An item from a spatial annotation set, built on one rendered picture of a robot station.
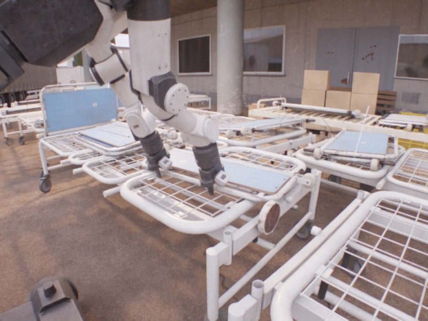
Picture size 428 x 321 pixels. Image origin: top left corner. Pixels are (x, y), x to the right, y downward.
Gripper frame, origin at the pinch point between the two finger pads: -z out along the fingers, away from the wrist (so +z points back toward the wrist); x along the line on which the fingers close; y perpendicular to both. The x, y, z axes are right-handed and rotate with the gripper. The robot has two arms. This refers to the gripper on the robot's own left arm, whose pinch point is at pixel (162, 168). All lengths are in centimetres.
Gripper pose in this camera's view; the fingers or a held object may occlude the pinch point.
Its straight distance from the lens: 116.8
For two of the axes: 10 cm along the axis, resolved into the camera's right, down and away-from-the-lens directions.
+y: 8.2, 1.8, -5.4
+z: -2.0, -7.9, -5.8
